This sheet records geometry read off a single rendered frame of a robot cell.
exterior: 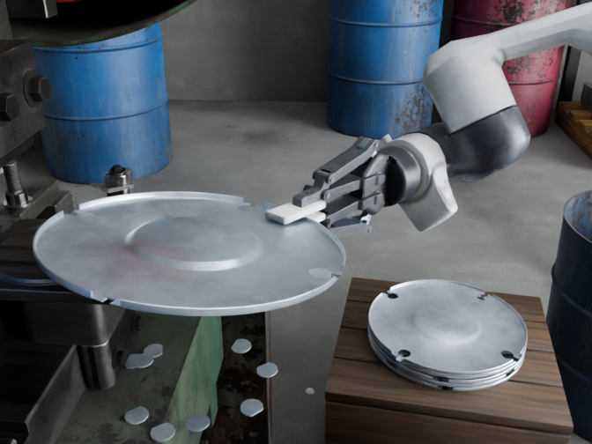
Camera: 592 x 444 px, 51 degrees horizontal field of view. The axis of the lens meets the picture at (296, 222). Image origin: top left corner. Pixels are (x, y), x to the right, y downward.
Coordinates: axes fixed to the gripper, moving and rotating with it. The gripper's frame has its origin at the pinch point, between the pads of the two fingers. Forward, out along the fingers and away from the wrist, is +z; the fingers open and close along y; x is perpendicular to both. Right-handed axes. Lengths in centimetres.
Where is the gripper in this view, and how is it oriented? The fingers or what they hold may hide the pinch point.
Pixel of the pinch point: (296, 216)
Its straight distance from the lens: 70.2
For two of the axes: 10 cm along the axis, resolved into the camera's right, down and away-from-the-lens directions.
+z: -6.7, 2.9, -6.8
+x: 7.4, 2.9, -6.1
